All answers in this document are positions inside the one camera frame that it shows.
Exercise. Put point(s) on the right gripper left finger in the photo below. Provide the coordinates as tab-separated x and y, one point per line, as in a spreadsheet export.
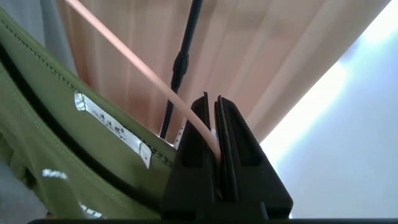
189	183

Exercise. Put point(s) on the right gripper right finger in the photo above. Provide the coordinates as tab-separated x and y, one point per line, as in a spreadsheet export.
252	183

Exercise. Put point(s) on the pink clothes hanger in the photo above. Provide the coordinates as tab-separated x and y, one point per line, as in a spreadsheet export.
140	64

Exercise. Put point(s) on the green garment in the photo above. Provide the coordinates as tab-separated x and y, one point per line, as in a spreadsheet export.
62	130

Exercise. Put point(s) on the pale grey shorts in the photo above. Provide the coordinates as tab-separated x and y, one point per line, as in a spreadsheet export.
46	25

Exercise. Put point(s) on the black clothes rack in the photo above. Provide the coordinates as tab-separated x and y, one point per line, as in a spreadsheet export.
182	65

